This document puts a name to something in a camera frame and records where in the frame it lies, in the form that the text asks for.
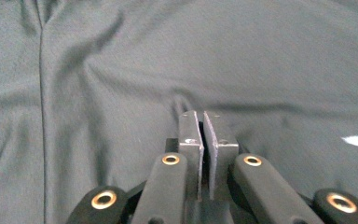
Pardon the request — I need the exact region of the black cloth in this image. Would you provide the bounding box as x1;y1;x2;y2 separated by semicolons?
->
0;0;358;224

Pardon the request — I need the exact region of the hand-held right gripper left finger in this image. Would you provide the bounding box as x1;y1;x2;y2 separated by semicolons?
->
178;109;205;201

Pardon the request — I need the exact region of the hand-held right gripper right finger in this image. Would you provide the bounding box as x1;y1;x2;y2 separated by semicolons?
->
202;110;241;201

